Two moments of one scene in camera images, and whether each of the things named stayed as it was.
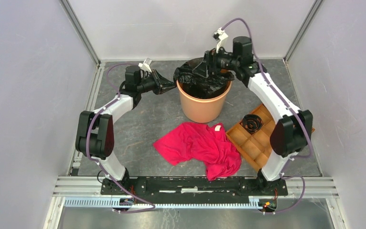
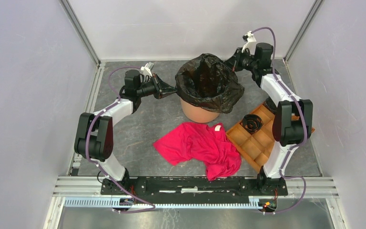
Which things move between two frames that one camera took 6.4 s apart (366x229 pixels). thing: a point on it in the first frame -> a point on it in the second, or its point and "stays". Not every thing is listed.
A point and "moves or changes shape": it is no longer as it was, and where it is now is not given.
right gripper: x=211 y=58 -> x=233 y=62
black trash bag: x=198 y=86 moves or changes shape
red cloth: x=207 y=143 stays
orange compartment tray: x=256 y=147 stays
